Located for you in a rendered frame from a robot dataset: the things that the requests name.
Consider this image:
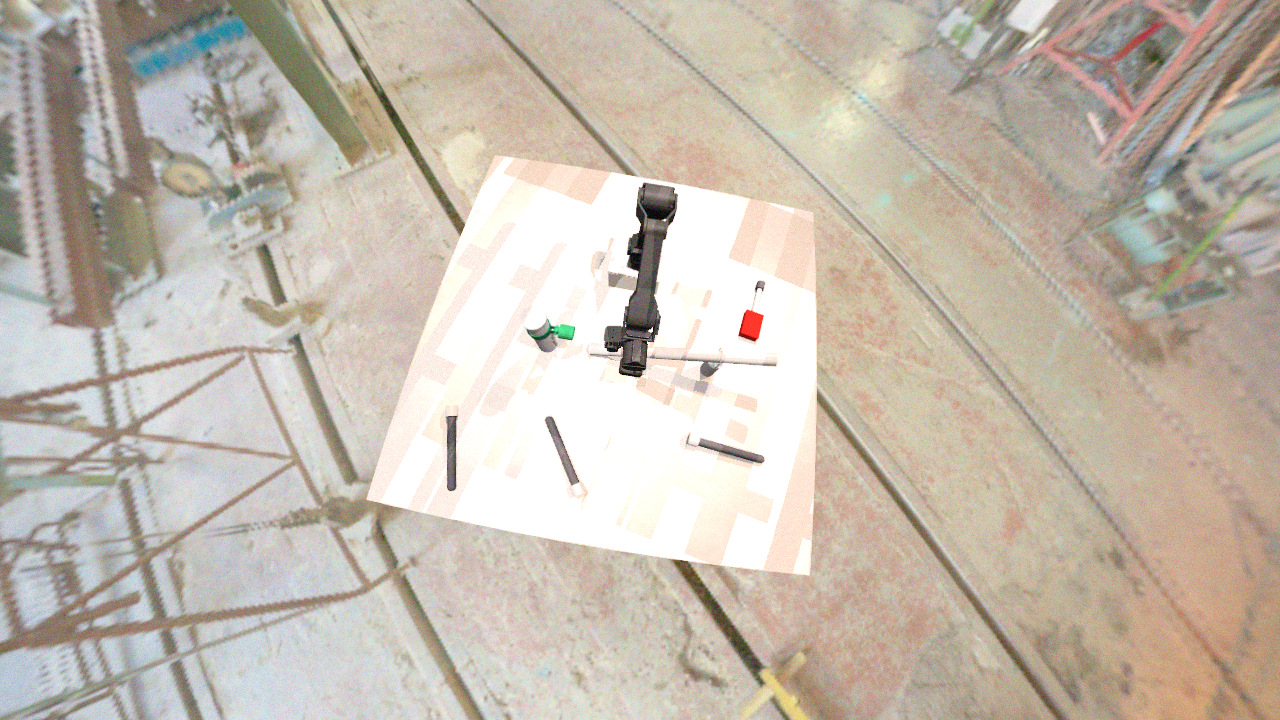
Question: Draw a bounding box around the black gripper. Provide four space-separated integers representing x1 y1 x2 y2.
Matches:
620 357 643 378

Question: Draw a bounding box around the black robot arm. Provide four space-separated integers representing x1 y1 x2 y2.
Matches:
603 182 678 372

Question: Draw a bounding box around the dark grey cylinder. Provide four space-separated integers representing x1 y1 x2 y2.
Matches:
521 306 558 354

